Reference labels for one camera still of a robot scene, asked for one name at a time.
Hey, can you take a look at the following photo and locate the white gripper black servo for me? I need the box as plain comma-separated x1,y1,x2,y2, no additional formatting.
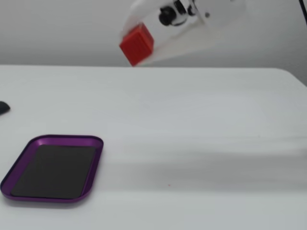
120,0,231,65

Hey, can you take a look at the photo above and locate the red studded rectangular block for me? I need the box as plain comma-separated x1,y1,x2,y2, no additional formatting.
119,23,155,67

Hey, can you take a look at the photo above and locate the black knob bolt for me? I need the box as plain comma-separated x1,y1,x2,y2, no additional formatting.
158,6,178,26

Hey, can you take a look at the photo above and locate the dark grey rounded object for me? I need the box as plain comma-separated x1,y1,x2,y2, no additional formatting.
0,101,11,115

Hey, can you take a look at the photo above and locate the black rectangular mat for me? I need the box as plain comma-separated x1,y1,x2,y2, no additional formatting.
11,145,96,199

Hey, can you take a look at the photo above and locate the purple metal tray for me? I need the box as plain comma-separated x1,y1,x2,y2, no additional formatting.
0,134,104,204

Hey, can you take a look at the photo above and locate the black cable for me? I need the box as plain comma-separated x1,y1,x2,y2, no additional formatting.
298,0,307,26

